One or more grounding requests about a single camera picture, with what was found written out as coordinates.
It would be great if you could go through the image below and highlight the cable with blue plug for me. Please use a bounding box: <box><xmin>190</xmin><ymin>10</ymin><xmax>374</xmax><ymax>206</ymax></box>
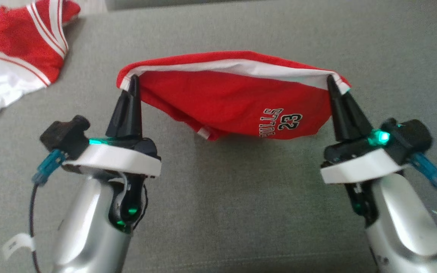
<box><xmin>28</xmin><ymin>149</ymin><xmax>66</xmax><ymax>273</ymax></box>
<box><xmin>409</xmin><ymin>152</ymin><xmax>437</xmax><ymax>213</ymax></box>

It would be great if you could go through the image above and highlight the red number 23 jersey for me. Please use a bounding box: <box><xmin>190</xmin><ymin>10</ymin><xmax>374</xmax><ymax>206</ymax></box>
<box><xmin>116</xmin><ymin>50</ymin><xmax>352</xmax><ymax>141</ymax></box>

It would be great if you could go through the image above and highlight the grey sofa seat cushion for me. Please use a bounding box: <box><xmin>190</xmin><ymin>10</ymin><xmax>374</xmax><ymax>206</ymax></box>
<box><xmin>0</xmin><ymin>0</ymin><xmax>437</xmax><ymax>273</ymax></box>

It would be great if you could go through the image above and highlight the left cable with blue plug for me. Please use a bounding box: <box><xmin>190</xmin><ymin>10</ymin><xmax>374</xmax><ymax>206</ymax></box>
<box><xmin>28</xmin><ymin>149</ymin><xmax>66</xmax><ymax>273</ymax></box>

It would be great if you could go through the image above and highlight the red white-trimmed jersey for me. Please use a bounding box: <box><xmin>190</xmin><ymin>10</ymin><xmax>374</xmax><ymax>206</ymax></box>
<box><xmin>0</xmin><ymin>0</ymin><xmax>81</xmax><ymax>118</ymax></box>

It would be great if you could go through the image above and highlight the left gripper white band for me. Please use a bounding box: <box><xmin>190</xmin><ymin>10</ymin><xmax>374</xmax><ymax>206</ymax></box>
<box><xmin>65</xmin><ymin>75</ymin><xmax>162</xmax><ymax>178</ymax></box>

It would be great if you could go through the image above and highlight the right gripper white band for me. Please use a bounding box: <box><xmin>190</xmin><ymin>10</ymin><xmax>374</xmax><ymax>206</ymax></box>
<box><xmin>320</xmin><ymin>75</ymin><xmax>409</xmax><ymax>185</ymax></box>

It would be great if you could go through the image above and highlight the white cable tag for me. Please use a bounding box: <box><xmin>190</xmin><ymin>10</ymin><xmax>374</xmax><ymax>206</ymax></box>
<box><xmin>2</xmin><ymin>232</ymin><xmax>36</xmax><ymax>260</ymax></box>

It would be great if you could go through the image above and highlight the right cable with blue plug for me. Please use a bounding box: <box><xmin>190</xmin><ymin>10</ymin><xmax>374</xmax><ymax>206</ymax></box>
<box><xmin>409</xmin><ymin>152</ymin><xmax>437</xmax><ymax>213</ymax></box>

